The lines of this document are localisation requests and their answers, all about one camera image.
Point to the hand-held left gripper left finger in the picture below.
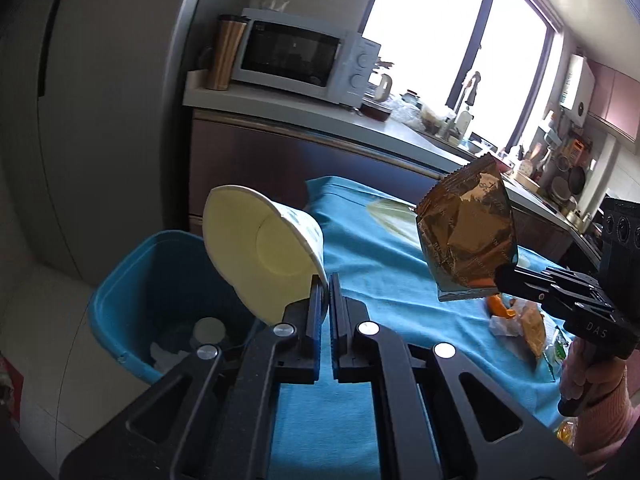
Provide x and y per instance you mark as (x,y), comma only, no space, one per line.
(306,350)

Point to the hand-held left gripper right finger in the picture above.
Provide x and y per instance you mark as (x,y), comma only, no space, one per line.
(346,345)

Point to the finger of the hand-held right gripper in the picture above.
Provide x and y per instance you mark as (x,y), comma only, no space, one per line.
(520,282)
(575,280)

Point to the orange peel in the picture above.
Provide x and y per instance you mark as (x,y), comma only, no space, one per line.
(497,306)

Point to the brown foil snack bag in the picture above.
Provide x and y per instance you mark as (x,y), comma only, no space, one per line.
(465,230)

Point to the white paper cup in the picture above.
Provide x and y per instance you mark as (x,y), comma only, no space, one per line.
(240,250)

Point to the blue plastic trash bin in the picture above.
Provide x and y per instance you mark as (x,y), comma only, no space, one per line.
(150,280)

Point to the person's right hand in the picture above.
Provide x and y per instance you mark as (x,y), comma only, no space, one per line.
(602,375)

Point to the crumpled white tissue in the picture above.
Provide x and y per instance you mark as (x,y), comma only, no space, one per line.
(502,327)

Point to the green packet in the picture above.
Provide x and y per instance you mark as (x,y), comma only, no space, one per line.
(555,352)

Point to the blue floral tablecloth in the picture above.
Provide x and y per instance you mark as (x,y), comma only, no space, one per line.
(380,270)

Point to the round white lid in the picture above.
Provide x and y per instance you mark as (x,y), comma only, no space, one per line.
(210,330)

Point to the black frying pan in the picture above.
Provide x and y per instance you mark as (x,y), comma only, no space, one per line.
(577,178)

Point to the white soap bottle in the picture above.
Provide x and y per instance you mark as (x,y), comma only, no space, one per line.
(463,121)

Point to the white water heater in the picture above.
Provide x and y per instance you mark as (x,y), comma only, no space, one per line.
(577,85)

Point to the steel kitchen faucet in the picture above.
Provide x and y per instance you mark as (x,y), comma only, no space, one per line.
(465,95)

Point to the kitchen counter with cabinets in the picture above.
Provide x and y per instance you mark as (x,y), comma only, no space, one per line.
(240,160)

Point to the clear plastic bag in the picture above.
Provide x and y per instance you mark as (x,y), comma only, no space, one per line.
(406,110)

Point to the dark red food container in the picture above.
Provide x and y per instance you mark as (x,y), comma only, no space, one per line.
(375,110)

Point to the clear jug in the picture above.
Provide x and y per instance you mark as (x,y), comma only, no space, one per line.
(382,87)

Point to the kitchen window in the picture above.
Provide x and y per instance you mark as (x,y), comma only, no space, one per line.
(425,25)

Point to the white microwave oven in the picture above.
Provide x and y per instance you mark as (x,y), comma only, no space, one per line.
(290,50)

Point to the brown steel tumbler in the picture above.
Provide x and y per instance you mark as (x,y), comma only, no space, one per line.
(225,55)

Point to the grey refrigerator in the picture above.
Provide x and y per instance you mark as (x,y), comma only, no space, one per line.
(110,110)

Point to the pink wall cabinets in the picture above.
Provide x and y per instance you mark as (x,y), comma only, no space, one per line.
(617,100)

